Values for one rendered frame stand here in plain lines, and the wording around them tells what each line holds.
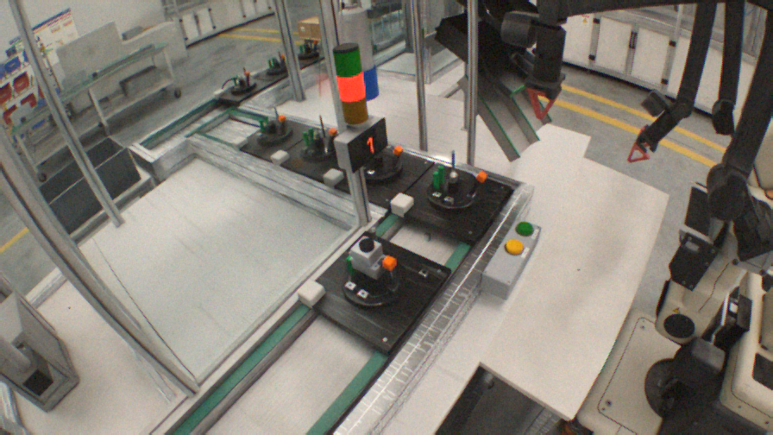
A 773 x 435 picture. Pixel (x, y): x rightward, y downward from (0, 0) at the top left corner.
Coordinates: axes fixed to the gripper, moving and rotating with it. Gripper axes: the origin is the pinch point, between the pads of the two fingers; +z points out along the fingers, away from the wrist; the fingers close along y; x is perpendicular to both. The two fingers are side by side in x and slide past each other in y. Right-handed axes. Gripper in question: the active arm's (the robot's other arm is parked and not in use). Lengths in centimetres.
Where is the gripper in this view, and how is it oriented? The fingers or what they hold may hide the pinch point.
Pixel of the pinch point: (540, 115)
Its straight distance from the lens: 85.2
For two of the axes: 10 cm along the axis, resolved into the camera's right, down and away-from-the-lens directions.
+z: 0.7, 7.2, 6.9
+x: 8.0, 3.7, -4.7
